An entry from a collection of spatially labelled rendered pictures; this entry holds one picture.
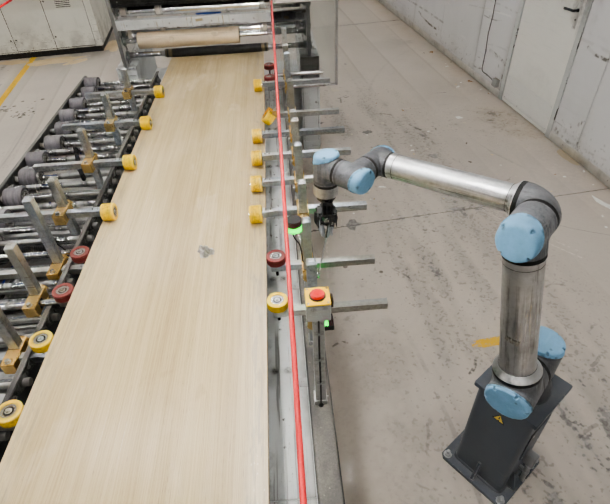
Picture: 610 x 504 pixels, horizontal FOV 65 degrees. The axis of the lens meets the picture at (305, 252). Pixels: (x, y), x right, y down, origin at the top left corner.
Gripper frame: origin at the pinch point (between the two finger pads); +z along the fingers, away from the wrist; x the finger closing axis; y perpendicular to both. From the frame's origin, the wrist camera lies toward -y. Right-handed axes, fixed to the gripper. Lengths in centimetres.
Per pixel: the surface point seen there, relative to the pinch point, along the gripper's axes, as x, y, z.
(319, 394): -8, 55, 26
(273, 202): -22, -82, 39
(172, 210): -68, -40, 11
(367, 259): 17.4, 0.0, 15.2
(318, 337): -8, 56, -5
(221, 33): -55, -253, -8
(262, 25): -23, -260, -10
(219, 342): -41, 41, 12
